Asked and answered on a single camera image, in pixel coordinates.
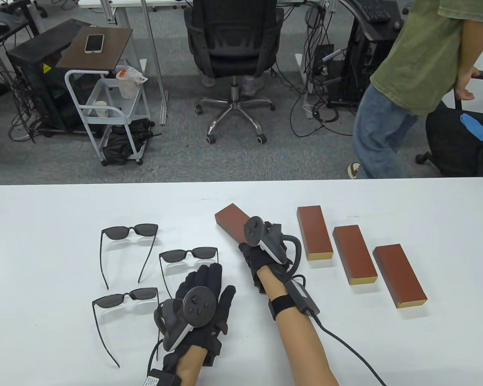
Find black wrist battery pack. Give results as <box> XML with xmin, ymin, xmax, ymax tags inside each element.
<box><xmin>284</xmin><ymin>281</ymin><xmax>320</xmax><ymax>316</ymax></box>
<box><xmin>145</xmin><ymin>369</ymin><xmax>182</xmax><ymax>386</ymax></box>

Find person's right hand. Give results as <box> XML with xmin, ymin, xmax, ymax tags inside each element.
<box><xmin>238</xmin><ymin>241</ymin><xmax>293</xmax><ymax>293</ymax></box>

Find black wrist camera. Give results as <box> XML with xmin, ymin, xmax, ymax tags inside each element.
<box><xmin>203</xmin><ymin>338</ymin><xmax>222</xmax><ymax>367</ymax></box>

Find white plastic bag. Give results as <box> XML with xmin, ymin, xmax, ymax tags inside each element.
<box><xmin>116</xmin><ymin>65</ymin><xmax>148</xmax><ymax>99</ymax></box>

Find black equipment cabinet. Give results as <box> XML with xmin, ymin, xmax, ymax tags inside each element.
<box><xmin>6</xmin><ymin>19</ymin><xmax>95</xmax><ymax>135</ymax></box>

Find brown side table top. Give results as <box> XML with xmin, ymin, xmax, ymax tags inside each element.
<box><xmin>56</xmin><ymin>27</ymin><xmax>134</xmax><ymax>73</ymax></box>

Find black cable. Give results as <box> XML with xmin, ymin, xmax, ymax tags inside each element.
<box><xmin>311</xmin><ymin>312</ymin><xmax>388</xmax><ymax>386</ymax></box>

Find black bag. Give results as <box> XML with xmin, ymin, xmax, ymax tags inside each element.
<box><xmin>102</xmin><ymin>119</ymin><xmax>161</xmax><ymax>164</ymax></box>

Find black desk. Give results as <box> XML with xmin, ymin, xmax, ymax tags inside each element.
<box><xmin>0</xmin><ymin>8</ymin><xmax>35</xmax><ymax>47</ymax></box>

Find person's left hand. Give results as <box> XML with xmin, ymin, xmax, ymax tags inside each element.
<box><xmin>163</xmin><ymin>263</ymin><xmax>236</xmax><ymax>372</ymax></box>

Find black keyboard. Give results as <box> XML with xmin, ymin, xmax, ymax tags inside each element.
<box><xmin>352</xmin><ymin>0</ymin><xmax>392</xmax><ymax>23</ymax></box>

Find person's left forearm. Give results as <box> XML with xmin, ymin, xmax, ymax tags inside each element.
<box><xmin>177</xmin><ymin>347</ymin><xmax>208</xmax><ymax>386</ymax></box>

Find black mesh office chair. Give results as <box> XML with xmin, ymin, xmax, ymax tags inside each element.
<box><xmin>184</xmin><ymin>0</ymin><xmax>285</xmax><ymax>144</ymax></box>

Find black computer cart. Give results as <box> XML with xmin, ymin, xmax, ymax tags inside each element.
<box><xmin>329</xmin><ymin>0</ymin><xmax>407</xmax><ymax>112</ymax></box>

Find brown sliding storage box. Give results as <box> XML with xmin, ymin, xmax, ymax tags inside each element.
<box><xmin>332</xmin><ymin>225</ymin><xmax>378</xmax><ymax>286</ymax></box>
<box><xmin>372</xmin><ymin>244</ymin><xmax>428</xmax><ymax>309</ymax></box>
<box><xmin>215</xmin><ymin>203</ymin><xmax>252</xmax><ymax>244</ymax></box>
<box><xmin>297</xmin><ymin>205</ymin><xmax>334</xmax><ymax>262</ymax></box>

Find tangle of black cables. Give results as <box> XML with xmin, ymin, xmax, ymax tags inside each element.
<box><xmin>290</xmin><ymin>68</ymin><xmax>363</xmax><ymax>137</ymax></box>

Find white smartphone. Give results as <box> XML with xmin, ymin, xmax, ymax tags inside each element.
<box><xmin>84</xmin><ymin>34</ymin><xmax>105</xmax><ymax>54</ymax></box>

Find black computer tower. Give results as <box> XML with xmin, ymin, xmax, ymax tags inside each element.
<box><xmin>344</xmin><ymin>24</ymin><xmax>387</xmax><ymax>103</ymax></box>

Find black armchair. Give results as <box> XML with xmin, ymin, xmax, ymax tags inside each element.
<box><xmin>415</xmin><ymin>70</ymin><xmax>483</xmax><ymax>181</ymax></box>

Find white utility cart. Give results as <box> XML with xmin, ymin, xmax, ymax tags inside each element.
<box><xmin>64</xmin><ymin>64</ymin><xmax>151</xmax><ymax>166</ymax></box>

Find grey tracking controller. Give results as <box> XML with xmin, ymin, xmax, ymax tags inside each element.
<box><xmin>154</xmin><ymin>286</ymin><xmax>219</xmax><ymax>351</ymax></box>
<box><xmin>244</xmin><ymin>216</ymin><xmax>303</xmax><ymax>278</ymax></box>

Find person's right forearm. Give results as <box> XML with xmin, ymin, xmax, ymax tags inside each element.
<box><xmin>257</xmin><ymin>267</ymin><xmax>341</xmax><ymax>386</ymax></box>

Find black sunglasses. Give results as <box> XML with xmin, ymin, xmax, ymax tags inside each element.
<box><xmin>159</xmin><ymin>246</ymin><xmax>219</xmax><ymax>302</ymax></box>
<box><xmin>92</xmin><ymin>287</ymin><xmax>161</xmax><ymax>368</ymax></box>
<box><xmin>100</xmin><ymin>224</ymin><xmax>159</xmax><ymax>290</ymax></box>

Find silver aluminium post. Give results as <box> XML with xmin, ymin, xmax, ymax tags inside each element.
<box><xmin>140</xmin><ymin>0</ymin><xmax>169</xmax><ymax>126</ymax></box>

